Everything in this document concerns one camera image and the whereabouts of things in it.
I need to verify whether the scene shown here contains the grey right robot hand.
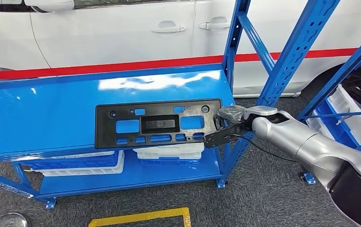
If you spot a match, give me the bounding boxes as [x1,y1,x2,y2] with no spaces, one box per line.
[214,105,247,130]

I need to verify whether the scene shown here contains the black plastic plate holder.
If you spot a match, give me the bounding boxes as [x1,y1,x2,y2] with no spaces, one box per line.
[95,99,222,149]

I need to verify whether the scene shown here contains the blue metal shelf rack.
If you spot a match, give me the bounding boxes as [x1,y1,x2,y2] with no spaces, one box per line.
[0,0,341,210]
[296,23,361,185]

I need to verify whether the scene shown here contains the blue plastic crate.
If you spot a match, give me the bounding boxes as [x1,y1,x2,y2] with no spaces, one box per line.
[25,152,120,170]
[140,158,200,166]

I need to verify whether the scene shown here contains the white plastic bin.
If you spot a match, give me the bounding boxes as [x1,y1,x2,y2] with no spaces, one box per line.
[327,84,361,148]
[305,109,325,135]

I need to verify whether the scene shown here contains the blue plastic bin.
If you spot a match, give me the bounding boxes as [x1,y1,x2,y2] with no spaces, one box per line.
[317,98,360,148]

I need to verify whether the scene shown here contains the yellow tape square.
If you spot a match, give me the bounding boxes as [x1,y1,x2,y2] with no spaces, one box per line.
[88,207,192,227]

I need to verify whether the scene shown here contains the white car with red stripe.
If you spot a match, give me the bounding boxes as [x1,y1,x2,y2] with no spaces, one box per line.
[0,0,361,98]

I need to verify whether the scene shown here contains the black cable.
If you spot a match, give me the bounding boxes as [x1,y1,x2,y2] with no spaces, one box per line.
[232,134,300,164]

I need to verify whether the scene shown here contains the chrome stanchion post with base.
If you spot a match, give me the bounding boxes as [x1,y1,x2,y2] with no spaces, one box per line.
[0,213,28,227]

